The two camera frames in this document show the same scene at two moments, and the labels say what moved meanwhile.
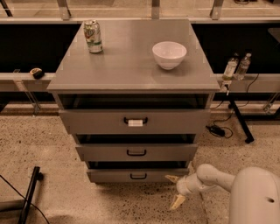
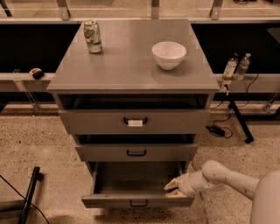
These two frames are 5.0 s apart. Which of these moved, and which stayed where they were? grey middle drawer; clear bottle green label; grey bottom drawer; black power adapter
Moved: grey bottom drawer
Stayed: clear bottle green label; grey middle drawer; black power adapter
